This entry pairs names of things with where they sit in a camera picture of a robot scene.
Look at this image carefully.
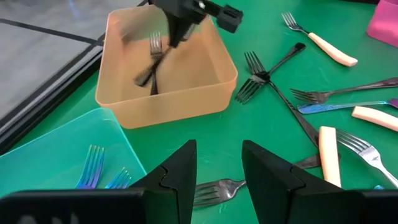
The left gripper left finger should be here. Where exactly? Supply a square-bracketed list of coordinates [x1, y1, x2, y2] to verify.
[0, 139, 198, 224]

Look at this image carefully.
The pink translucent plastic bin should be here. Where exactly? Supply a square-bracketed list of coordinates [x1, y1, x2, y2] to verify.
[366, 0, 398, 48]

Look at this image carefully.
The teal translucent plastic bin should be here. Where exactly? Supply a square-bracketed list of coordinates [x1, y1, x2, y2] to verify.
[0, 107, 147, 195]

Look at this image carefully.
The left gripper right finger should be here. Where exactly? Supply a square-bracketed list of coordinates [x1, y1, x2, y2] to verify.
[242, 139, 398, 224]

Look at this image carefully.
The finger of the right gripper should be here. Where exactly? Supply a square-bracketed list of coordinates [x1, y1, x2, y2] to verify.
[166, 14, 187, 50]
[183, 21, 200, 43]

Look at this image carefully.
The black metal fork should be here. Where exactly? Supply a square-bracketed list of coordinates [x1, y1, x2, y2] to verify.
[149, 30, 164, 96]
[244, 51, 321, 149]
[289, 77, 398, 105]
[133, 46, 172, 88]

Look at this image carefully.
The cream-handled silver fork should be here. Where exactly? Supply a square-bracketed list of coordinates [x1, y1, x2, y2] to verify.
[281, 11, 359, 68]
[318, 126, 342, 189]
[335, 129, 398, 190]
[351, 105, 398, 133]

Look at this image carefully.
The silver fork bottom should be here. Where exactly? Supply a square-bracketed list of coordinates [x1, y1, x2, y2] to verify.
[192, 154, 323, 208]

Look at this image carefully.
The orange translucent plastic bin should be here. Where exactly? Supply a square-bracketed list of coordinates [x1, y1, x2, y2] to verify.
[95, 4, 239, 130]

